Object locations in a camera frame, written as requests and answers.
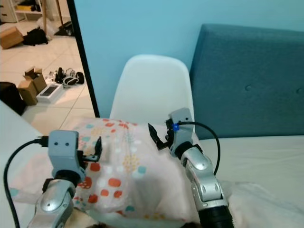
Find dotted patterned pillow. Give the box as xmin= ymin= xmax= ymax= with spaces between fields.
xmin=11 ymin=116 xmax=201 ymax=225

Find white plastic chair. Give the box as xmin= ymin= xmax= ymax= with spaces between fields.
xmin=109 ymin=54 xmax=196 ymax=120

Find flat white box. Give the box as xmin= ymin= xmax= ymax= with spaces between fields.
xmin=35 ymin=84 xmax=64 ymax=105

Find black white sneaker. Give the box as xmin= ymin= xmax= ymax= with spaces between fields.
xmin=76 ymin=71 xmax=86 ymax=85
xmin=63 ymin=75 xmax=78 ymax=87

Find small black device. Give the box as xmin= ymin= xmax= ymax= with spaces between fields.
xmin=53 ymin=67 xmax=66 ymax=85

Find small closed cardboard box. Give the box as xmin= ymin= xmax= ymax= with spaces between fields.
xmin=17 ymin=79 xmax=39 ymax=106

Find small open cardboard box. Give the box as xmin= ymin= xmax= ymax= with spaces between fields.
xmin=24 ymin=67 xmax=48 ymax=94

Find large black object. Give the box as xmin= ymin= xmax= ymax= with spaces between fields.
xmin=0 ymin=81 xmax=25 ymax=116

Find blue upholstered headboard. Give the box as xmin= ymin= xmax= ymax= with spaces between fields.
xmin=189 ymin=23 xmax=304 ymax=141

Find white bed sheet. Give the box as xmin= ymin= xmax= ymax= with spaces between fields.
xmin=195 ymin=136 xmax=304 ymax=228

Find black treadmill base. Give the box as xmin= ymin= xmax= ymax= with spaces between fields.
xmin=54 ymin=21 xmax=76 ymax=38

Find black bag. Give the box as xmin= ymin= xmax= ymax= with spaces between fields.
xmin=22 ymin=27 xmax=49 ymax=47

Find large brown cardboard box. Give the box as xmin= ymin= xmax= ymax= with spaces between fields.
xmin=0 ymin=26 xmax=25 ymax=50

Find wooden stand legs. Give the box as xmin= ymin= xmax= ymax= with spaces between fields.
xmin=40 ymin=0 xmax=63 ymax=32

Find white shelf unit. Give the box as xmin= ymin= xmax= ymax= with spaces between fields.
xmin=0 ymin=0 xmax=46 ymax=24

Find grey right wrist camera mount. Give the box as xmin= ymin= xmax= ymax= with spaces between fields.
xmin=169 ymin=108 xmax=195 ymax=147

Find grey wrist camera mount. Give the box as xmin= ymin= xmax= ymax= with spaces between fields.
xmin=169 ymin=108 xmax=195 ymax=147
xmin=49 ymin=130 xmax=80 ymax=174

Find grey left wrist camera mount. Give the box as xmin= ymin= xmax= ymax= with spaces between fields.
xmin=49 ymin=130 xmax=80 ymax=174

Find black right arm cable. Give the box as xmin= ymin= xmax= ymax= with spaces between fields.
xmin=175 ymin=121 xmax=221 ymax=174

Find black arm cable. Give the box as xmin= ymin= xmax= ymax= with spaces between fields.
xmin=175 ymin=121 xmax=221 ymax=174
xmin=3 ymin=136 xmax=51 ymax=228

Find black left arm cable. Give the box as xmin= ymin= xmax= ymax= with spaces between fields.
xmin=3 ymin=136 xmax=51 ymax=228

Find black door frame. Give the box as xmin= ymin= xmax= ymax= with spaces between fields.
xmin=66 ymin=0 xmax=101 ymax=118

